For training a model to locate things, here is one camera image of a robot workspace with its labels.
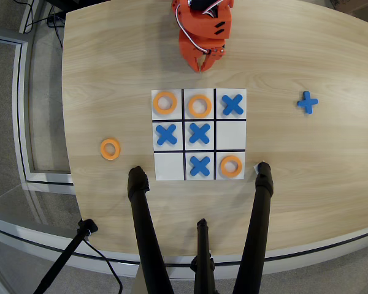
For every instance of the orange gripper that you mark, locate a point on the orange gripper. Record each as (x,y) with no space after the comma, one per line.
(192,49)

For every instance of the blue cross piece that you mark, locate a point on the blue cross piece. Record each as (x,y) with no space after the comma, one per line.
(200,166)
(166,134)
(199,133)
(307,102)
(232,104)

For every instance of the white tic-tac-toe board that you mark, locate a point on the white tic-tac-toe board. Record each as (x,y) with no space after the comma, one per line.
(230,134)

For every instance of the thin black tripod leg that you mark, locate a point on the thin black tripod leg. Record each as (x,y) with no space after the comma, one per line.
(203,245)

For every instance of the black stand pole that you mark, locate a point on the black stand pole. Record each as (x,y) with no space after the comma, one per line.
(64,257)

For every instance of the grey metal floor frame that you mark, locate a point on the grey metal floor frame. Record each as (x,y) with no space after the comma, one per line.
(20,107)

